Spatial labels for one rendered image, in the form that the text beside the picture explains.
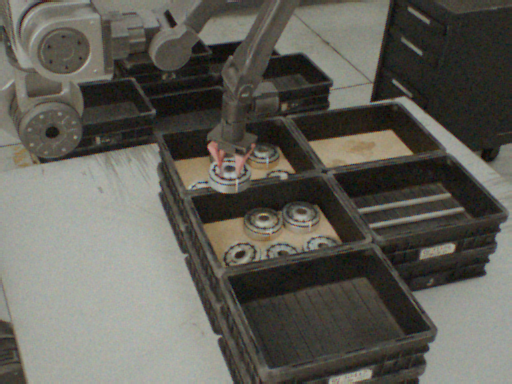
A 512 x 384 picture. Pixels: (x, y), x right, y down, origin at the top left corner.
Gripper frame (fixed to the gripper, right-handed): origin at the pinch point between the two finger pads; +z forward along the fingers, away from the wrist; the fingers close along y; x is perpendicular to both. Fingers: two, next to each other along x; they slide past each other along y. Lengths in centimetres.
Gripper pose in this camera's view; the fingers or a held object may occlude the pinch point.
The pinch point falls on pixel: (229, 167)
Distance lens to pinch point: 172.5
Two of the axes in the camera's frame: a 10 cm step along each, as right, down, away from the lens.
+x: -4.2, 5.1, -7.5
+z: -0.9, 8.0, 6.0
